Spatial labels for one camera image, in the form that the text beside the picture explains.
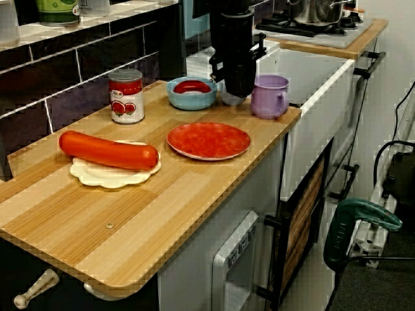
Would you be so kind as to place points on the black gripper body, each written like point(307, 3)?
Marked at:
point(238, 56)

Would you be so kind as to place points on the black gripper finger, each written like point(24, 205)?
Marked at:
point(240, 81)

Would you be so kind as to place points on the light blue plastic cup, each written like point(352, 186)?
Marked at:
point(233, 101)

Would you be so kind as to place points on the red toy food piece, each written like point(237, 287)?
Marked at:
point(191, 85)

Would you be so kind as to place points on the red toy sausage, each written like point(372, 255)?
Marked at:
point(108, 151)

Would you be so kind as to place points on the purple plastic mug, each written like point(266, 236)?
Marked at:
point(266, 100)

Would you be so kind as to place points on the light blue bowl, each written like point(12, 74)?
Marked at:
point(191, 102)

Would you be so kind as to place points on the red round plate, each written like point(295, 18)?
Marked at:
point(207, 141)

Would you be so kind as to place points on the white toy kitchen cabinet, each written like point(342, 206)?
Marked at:
point(311, 97)

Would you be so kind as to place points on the steel cooking pot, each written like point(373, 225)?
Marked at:
point(314, 11)

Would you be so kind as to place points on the grey toy stove top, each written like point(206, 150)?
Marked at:
point(343, 38)

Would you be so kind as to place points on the tomato soup can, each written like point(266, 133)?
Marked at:
point(126, 100)

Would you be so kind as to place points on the black framed wood-pattern door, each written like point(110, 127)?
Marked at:
point(303, 210)

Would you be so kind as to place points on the small white lidded jar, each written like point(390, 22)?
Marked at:
point(94, 7)

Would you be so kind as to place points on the white scalloped toy dough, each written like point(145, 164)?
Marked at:
point(110, 178)

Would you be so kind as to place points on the grey dispenser panel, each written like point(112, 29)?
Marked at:
point(223, 259)

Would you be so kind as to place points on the green power drill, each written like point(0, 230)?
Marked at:
point(340, 233)

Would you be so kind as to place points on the green labelled can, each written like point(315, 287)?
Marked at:
point(56, 13)

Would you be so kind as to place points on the black box device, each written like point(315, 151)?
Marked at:
point(402, 175)

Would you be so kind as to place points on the small metal screw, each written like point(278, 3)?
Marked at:
point(109, 225)

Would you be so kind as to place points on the silver aluminium profile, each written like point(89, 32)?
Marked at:
point(363, 249)

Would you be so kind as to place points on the white plastic jar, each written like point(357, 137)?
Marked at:
point(9, 22)

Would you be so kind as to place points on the white hook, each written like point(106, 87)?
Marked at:
point(95, 290)

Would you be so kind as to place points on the dark upright post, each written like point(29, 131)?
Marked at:
point(172, 48)

